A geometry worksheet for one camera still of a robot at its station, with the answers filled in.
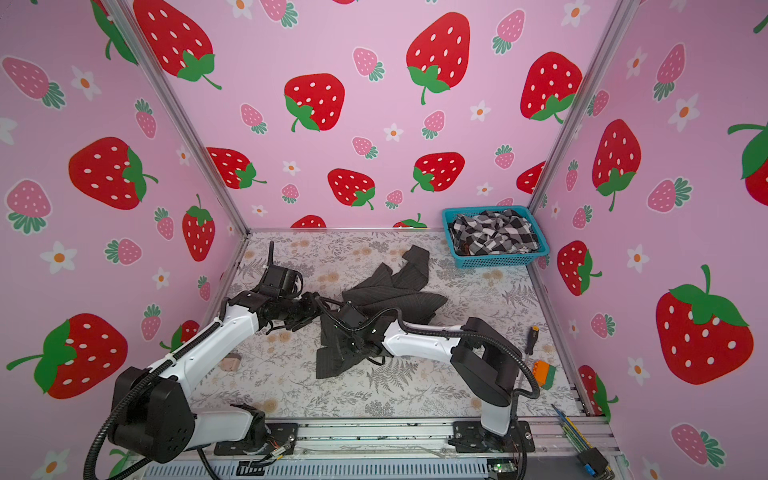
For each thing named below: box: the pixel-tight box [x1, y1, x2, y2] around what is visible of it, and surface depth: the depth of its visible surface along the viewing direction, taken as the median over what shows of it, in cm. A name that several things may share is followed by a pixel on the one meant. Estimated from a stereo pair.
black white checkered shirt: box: [448, 209, 538, 256], surface depth 109 cm
